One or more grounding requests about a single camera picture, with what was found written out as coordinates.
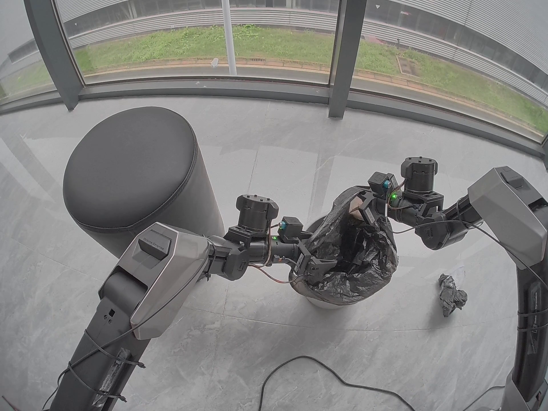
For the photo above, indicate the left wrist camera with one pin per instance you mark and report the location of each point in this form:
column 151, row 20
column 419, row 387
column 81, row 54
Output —
column 292, row 227

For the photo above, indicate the crumpled black plastic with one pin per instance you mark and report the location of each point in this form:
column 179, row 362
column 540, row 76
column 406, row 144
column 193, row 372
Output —
column 449, row 298

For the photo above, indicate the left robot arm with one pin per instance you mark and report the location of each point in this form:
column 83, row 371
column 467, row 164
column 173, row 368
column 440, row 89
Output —
column 162, row 263

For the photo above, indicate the dark grey round chair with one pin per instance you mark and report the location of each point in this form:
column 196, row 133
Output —
column 128, row 165

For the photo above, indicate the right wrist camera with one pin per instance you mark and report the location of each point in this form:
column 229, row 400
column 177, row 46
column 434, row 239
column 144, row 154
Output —
column 380, row 183

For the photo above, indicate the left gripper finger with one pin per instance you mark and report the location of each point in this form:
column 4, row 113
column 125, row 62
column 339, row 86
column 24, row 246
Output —
column 314, row 277
column 319, row 263

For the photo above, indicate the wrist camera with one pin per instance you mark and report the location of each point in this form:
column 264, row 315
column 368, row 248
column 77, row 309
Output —
column 380, row 183
column 292, row 227

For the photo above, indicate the black plastic bag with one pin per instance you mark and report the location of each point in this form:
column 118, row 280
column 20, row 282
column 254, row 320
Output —
column 342, row 285

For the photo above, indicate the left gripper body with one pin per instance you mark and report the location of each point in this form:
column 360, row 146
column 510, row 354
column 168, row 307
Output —
column 282, row 253

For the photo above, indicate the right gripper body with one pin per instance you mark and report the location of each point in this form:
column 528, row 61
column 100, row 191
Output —
column 385, row 210

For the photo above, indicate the window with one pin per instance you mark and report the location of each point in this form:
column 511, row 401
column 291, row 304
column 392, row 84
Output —
column 49, row 37

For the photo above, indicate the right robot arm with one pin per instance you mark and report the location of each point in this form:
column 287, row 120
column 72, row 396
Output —
column 501, row 203

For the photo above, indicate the white trash bin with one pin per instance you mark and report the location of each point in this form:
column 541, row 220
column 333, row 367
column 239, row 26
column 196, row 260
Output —
column 321, row 305

